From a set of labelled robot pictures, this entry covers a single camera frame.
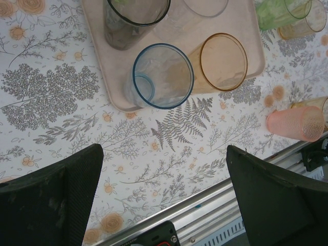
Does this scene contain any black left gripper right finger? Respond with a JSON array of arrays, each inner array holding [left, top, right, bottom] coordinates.
[[226, 145, 328, 246]]

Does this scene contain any blue glass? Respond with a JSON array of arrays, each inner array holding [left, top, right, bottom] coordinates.
[[125, 43, 195, 110]]

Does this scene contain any tall orange glass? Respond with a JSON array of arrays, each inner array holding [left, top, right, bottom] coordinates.
[[188, 32, 249, 94]]

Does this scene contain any pink rectangular tray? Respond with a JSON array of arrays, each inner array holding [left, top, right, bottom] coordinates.
[[81, 0, 266, 113]]

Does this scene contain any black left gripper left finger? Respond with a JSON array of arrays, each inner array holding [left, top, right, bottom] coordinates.
[[0, 143, 104, 246]]

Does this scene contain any tall clear glass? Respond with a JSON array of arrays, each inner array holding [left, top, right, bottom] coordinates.
[[152, 0, 230, 49]]

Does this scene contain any grey glass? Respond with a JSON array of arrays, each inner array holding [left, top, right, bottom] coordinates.
[[103, 0, 172, 51]]

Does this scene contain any small orange glass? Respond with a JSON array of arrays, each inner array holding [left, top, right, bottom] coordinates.
[[278, 0, 327, 40]]

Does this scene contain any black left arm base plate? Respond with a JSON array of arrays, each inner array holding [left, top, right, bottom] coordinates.
[[128, 220, 180, 246]]

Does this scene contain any wide amber glass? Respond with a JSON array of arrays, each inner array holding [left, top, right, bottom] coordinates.
[[290, 96, 328, 131]]

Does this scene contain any white slotted cable duct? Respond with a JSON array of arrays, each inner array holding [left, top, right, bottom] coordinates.
[[176, 166, 328, 246]]

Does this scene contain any aluminium frame rail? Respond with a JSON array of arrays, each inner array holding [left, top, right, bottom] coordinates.
[[84, 132, 328, 246]]

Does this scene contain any floral tablecloth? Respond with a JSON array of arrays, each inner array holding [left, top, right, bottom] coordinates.
[[0, 0, 328, 245]]

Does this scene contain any medium green glass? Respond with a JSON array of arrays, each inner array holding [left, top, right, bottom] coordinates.
[[255, 0, 313, 31]]

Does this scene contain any pink glass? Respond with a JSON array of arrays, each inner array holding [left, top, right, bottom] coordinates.
[[265, 106, 325, 143]]

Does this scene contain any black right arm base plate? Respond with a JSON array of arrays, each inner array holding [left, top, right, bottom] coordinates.
[[298, 138, 328, 173]]

